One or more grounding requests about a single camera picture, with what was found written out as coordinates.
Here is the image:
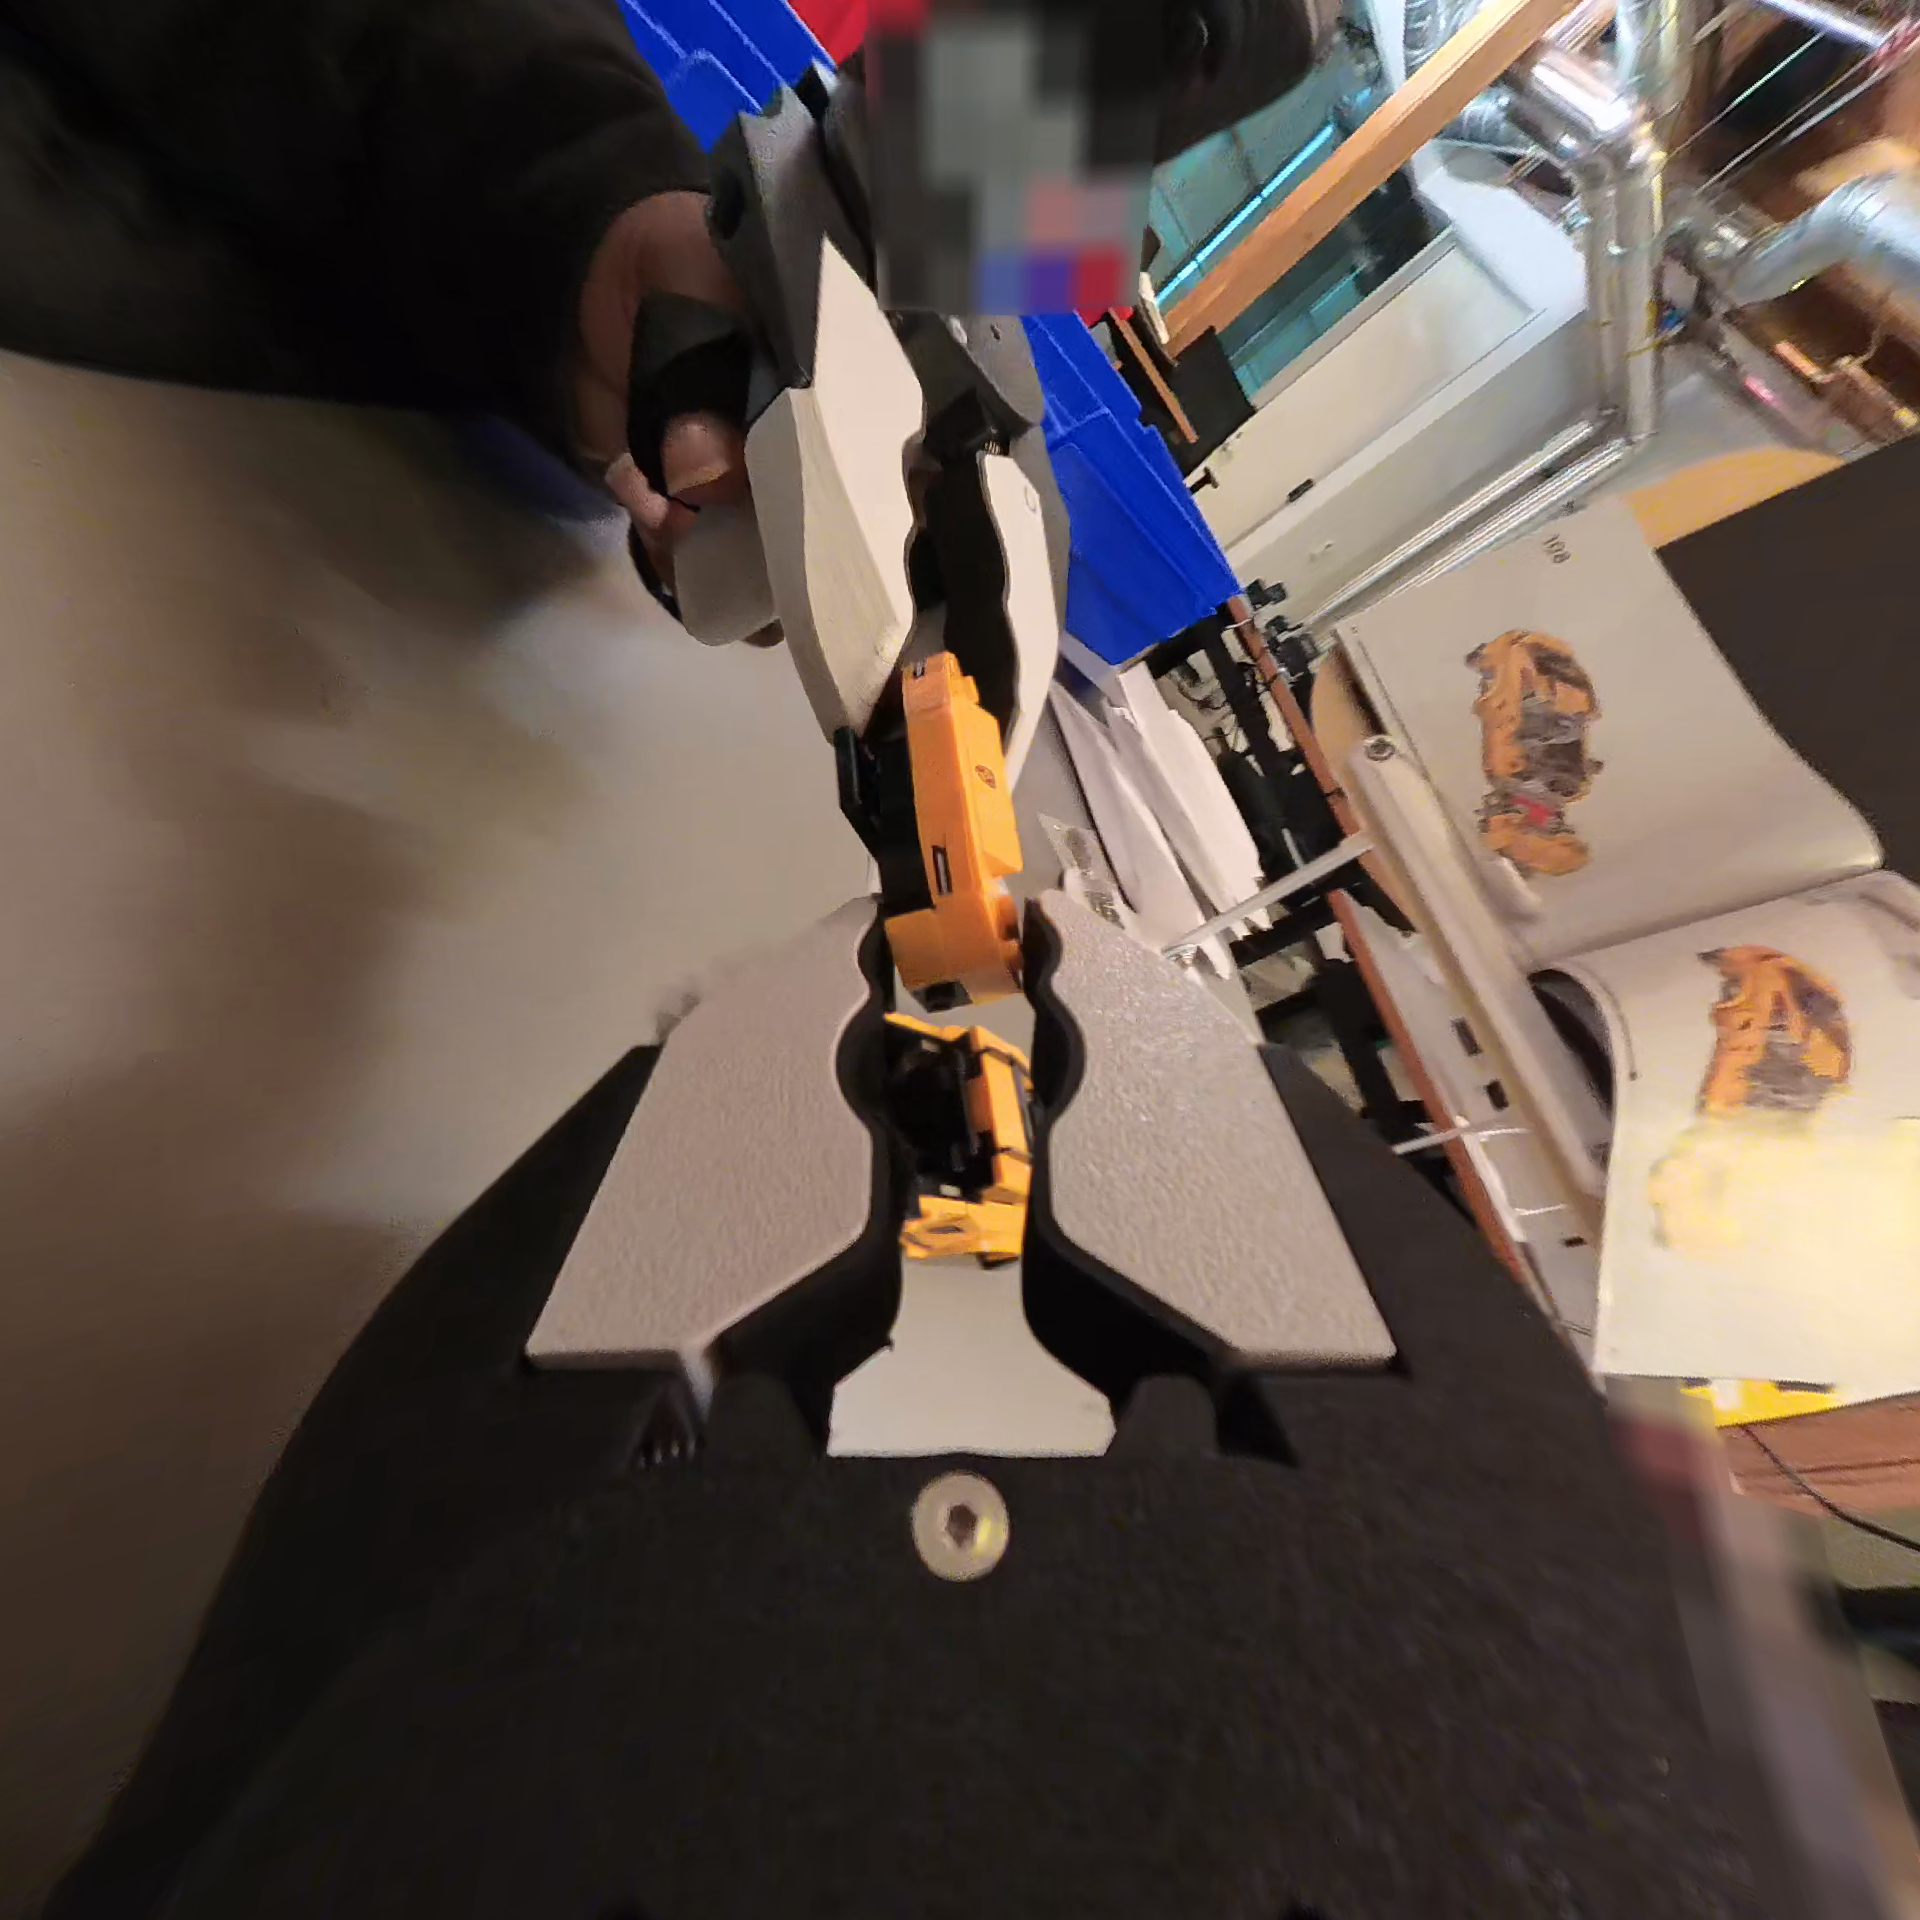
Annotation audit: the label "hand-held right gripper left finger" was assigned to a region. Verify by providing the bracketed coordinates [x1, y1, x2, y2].
[528, 895, 907, 1381]

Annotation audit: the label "white paper bags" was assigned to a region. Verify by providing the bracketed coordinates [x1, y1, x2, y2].
[1046, 640, 1284, 969]

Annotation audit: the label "silver ventilation duct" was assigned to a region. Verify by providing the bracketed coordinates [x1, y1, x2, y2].
[1495, 0, 1920, 459]

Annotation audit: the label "person's left forearm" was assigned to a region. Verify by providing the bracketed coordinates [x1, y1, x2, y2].
[0, 0, 724, 428]

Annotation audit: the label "yellow lego car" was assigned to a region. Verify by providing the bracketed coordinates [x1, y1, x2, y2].
[877, 1008, 1046, 1272]

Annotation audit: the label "person's left hand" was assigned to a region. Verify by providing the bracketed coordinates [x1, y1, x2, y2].
[575, 191, 794, 620]

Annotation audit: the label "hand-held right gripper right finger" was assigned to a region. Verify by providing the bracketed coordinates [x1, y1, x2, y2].
[1022, 893, 1401, 1381]

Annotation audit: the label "orange red grey lego assembly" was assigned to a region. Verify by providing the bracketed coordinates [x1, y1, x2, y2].
[832, 653, 1033, 1019]

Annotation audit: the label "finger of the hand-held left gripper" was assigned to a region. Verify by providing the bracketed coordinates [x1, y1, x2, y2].
[742, 222, 936, 757]
[955, 437, 1074, 791]

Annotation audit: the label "lego instruction booklet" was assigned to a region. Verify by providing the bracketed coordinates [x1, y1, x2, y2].
[1333, 492, 1920, 1401]

